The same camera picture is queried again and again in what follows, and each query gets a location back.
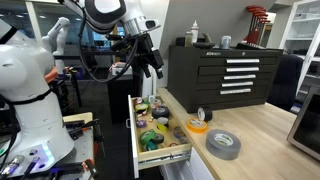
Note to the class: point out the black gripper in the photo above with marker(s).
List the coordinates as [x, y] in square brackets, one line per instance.
[141, 53]

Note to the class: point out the orange masking tape roll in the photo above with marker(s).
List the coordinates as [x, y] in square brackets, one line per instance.
[196, 125]

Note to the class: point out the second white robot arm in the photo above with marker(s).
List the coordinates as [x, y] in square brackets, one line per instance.
[54, 41]

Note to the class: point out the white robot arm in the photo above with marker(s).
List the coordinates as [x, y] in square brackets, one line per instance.
[24, 64]

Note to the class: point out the black tape roll in drawer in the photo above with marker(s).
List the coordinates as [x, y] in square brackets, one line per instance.
[160, 112]

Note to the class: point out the white tape roll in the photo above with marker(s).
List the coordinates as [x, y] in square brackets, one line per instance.
[163, 120]

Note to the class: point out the green tape roll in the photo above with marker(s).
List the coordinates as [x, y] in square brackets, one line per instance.
[147, 136]

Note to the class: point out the open wooden drawer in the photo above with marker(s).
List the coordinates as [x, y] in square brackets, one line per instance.
[164, 148]

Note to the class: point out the black metal tool chest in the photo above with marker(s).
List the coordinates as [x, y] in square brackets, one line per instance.
[221, 79]

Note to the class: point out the white squeeze bottle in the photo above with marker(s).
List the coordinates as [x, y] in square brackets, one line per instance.
[194, 31]

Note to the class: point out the black office chair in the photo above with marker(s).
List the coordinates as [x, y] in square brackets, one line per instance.
[284, 88]

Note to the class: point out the white cabinet with shelves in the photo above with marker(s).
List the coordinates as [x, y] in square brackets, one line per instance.
[301, 38]

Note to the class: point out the microwave oven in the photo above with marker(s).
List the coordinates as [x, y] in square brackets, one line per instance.
[305, 132]

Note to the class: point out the grey duct tape roll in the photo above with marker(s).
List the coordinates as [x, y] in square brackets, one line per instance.
[223, 144]

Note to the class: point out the red T-handle wrench set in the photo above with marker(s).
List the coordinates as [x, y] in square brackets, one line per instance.
[258, 20]

